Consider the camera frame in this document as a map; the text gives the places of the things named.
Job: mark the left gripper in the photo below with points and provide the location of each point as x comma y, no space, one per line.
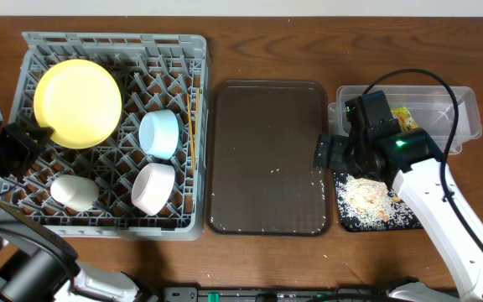
19,145

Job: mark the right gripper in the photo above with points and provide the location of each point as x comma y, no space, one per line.
338,145

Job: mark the rice and food scraps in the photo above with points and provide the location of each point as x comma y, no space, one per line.
366,201

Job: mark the green snack wrapper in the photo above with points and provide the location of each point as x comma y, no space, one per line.
405,118

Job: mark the white cup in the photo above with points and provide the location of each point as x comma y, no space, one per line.
75,192

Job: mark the yellow plate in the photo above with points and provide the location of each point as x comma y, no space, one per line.
80,101

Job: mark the pink bowl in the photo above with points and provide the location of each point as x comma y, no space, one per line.
152,188

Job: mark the light blue bowl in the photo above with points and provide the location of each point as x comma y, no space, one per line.
158,134

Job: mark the wooden chopstick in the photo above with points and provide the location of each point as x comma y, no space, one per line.
197,113
191,132

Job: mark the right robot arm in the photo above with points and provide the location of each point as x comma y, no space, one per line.
411,165

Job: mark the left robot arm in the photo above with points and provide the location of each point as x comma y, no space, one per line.
35,263

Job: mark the black rectangular tray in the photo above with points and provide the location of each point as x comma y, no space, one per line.
405,221

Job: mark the dark brown serving tray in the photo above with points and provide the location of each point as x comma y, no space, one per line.
261,178

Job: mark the clear plastic bin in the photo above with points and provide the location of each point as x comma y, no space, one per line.
430,106

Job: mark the grey plastic dish rack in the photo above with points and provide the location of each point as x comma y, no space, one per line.
153,72

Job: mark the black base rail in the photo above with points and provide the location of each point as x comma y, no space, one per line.
192,294

